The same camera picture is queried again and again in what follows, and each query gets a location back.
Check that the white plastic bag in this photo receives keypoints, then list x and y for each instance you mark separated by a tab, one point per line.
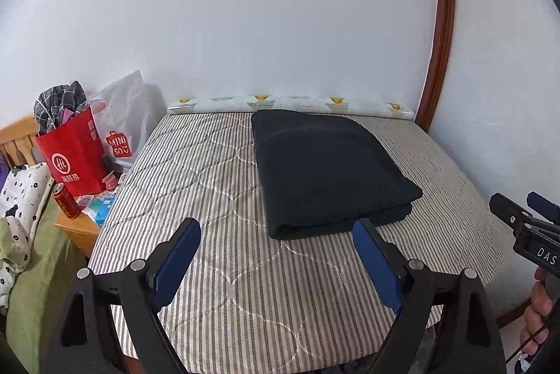
131	107

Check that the pink bottle cap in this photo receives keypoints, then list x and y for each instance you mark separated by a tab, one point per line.
109	181

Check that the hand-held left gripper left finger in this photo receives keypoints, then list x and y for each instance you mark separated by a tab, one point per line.
177	264

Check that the person's right hand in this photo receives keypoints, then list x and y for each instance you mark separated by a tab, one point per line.
536	321

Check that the striped quilted mat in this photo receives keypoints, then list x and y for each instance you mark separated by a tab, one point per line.
218	203

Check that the wooden nightstand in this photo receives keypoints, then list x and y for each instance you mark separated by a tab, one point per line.
81	232

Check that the small blue box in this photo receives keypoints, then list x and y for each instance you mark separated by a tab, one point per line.
104	213

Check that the green blanket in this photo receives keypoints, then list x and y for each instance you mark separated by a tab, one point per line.
39	295

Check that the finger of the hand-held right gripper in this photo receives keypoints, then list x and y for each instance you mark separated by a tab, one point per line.
503	205
542	203

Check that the purple cloth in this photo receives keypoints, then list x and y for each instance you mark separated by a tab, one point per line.
3	173

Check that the wooden baseboard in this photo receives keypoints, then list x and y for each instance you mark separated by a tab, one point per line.
512	315

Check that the black sweatshirt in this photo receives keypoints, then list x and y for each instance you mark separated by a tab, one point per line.
323	168

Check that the red drink can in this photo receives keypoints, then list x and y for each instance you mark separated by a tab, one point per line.
65	201

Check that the red paper bag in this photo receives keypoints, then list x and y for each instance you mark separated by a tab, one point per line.
70	155

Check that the white floral cloth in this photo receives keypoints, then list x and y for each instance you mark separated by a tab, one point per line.
22	190

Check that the grey checked cloth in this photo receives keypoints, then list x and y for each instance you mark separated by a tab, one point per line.
57	100

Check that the wooden headboard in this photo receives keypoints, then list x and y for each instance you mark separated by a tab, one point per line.
19	138

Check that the wooden door frame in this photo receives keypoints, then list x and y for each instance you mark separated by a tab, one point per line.
446	28

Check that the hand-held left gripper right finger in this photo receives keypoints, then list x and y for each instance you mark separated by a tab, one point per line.
376	264

